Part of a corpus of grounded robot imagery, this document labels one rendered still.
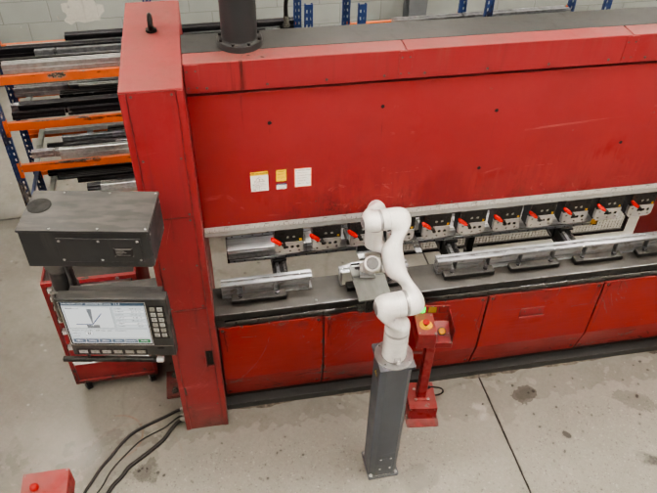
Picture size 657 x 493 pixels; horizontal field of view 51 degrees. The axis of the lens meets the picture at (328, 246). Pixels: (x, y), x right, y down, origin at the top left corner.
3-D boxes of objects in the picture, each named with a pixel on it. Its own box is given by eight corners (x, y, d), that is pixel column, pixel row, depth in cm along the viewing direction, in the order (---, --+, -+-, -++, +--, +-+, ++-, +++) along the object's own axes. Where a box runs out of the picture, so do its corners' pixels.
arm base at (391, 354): (417, 367, 334) (421, 342, 321) (379, 373, 331) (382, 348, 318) (407, 337, 348) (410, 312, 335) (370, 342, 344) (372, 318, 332)
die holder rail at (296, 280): (222, 298, 382) (221, 287, 375) (221, 291, 386) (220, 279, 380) (312, 289, 389) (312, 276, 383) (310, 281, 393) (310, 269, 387)
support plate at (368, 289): (359, 302, 366) (359, 300, 366) (349, 268, 385) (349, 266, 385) (392, 298, 369) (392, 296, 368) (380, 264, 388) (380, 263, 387)
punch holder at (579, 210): (559, 224, 388) (567, 201, 377) (553, 214, 394) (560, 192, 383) (584, 221, 390) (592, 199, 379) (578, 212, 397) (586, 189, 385)
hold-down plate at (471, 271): (444, 280, 396) (445, 276, 394) (441, 274, 400) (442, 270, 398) (494, 274, 400) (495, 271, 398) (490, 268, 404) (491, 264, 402)
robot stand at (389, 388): (398, 474, 401) (416, 367, 334) (368, 480, 398) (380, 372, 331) (390, 447, 414) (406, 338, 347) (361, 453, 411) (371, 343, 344)
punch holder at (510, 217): (492, 232, 382) (497, 208, 371) (486, 222, 389) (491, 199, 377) (517, 229, 385) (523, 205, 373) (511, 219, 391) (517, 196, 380)
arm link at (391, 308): (413, 337, 324) (418, 302, 308) (374, 344, 320) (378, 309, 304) (405, 318, 332) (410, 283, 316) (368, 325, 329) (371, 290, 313)
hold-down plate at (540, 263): (510, 272, 402) (511, 269, 400) (506, 266, 406) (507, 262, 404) (558, 267, 406) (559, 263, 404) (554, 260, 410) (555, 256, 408)
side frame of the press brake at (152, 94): (187, 430, 420) (116, 93, 266) (183, 326, 482) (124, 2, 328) (228, 425, 424) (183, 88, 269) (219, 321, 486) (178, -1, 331)
